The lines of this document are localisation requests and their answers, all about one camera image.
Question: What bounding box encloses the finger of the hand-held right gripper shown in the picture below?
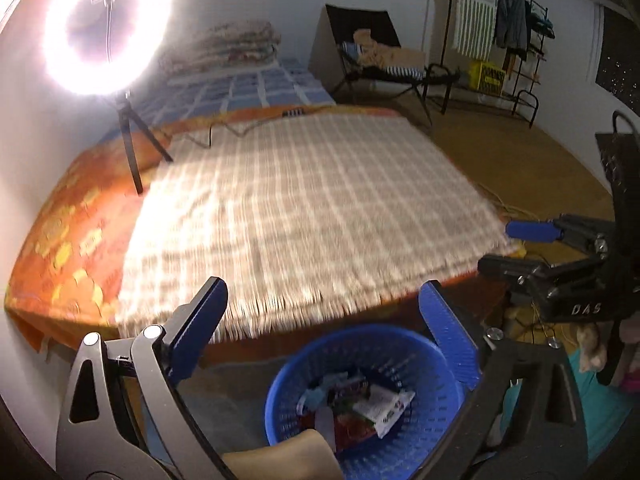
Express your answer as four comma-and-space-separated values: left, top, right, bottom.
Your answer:
477, 254, 556, 292
505, 214, 608, 261

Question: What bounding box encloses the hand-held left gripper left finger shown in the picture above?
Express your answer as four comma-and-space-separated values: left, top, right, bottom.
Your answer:
55, 277, 236, 480

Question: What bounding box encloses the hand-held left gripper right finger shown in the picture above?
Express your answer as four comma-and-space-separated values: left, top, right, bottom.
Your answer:
410, 280, 591, 480

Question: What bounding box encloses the white green carton box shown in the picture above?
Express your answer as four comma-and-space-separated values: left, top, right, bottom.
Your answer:
357, 385, 416, 438

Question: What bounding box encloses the blue plastic basket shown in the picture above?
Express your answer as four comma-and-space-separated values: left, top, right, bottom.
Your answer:
264, 324, 481, 480

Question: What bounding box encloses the torn red carton box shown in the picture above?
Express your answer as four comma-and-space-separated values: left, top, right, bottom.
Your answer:
332, 380, 378, 453

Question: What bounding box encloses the light blue wrapper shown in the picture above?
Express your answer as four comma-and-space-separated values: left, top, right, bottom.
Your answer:
300, 387, 326, 413

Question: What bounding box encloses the white paper sheet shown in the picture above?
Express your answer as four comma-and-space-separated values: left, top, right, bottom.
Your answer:
315, 405, 336, 448

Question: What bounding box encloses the person's right hand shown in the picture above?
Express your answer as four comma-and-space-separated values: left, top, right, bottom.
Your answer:
575, 322, 608, 373

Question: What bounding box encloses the brown bed base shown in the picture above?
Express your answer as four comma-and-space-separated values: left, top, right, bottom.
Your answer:
197, 275, 511, 368

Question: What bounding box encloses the black clothes rack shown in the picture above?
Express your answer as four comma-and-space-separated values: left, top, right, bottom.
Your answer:
492, 0, 551, 128

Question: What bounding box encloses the beige plaid blanket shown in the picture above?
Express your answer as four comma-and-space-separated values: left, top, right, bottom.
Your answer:
117, 112, 521, 346

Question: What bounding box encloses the dark starry curtain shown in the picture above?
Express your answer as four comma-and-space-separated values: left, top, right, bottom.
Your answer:
595, 2, 640, 106

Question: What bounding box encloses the yellow crate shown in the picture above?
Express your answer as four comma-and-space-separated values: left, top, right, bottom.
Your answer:
467, 60, 507, 96

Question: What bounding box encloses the person's bare leg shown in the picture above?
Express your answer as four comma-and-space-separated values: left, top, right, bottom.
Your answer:
220, 429, 346, 480

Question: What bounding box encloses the person's teal clothing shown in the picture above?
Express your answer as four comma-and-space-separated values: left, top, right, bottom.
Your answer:
500, 350, 640, 466

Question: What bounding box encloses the black tripod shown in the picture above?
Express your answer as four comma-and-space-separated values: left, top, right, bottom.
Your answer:
102, 90, 175, 196

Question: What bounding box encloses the blue striped cloth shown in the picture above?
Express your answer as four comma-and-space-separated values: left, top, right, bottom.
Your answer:
385, 64, 426, 81

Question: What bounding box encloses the teal garment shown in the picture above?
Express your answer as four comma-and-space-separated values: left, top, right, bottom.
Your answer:
530, 12, 556, 38

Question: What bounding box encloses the dark hanging jacket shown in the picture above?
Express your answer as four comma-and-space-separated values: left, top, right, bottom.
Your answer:
494, 0, 531, 61

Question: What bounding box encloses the green white striped cloth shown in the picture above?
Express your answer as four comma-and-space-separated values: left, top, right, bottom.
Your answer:
452, 0, 501, 61

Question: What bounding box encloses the black coat stand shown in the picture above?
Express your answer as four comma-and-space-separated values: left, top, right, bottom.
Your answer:
440, 0, 463, 66

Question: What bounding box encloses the tan cloth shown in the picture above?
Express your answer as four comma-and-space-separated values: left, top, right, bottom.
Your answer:
352, 30, 401, 68

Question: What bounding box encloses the blue checkered sheet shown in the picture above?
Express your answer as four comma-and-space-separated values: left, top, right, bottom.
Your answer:
97, 57, 337, 143

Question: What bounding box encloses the black folding chair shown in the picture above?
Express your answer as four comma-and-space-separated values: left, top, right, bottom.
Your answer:
325, 4, 463, 128

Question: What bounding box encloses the brown cardboard panel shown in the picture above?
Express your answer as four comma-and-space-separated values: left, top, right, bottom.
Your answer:
309, 4, 346, 93

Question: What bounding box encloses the folded blankets pile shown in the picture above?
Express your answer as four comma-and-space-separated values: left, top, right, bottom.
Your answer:
160, 20, 283, 78

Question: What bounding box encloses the black cable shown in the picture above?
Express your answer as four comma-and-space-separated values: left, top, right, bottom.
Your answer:
170, 107, 321, 150

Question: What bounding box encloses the ring light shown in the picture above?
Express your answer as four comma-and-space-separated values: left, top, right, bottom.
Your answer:
42, 0, 173, 97

